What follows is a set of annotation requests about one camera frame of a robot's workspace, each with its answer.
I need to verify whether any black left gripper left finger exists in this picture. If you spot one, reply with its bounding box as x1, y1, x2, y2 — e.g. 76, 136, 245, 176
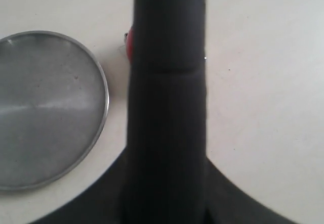
33, 150, 126, 224

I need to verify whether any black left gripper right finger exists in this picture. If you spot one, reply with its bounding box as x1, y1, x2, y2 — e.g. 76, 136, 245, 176
205, 160, 294, 224

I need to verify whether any red dome push button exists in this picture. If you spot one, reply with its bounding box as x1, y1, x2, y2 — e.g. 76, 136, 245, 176
124, 27, 133, 63

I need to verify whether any yellow black claw hammer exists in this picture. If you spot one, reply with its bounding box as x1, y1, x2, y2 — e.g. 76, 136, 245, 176
124, 0, 207, 223

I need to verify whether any round metal plate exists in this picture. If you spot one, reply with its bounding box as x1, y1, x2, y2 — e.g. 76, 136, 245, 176
1, 31, 109, 192

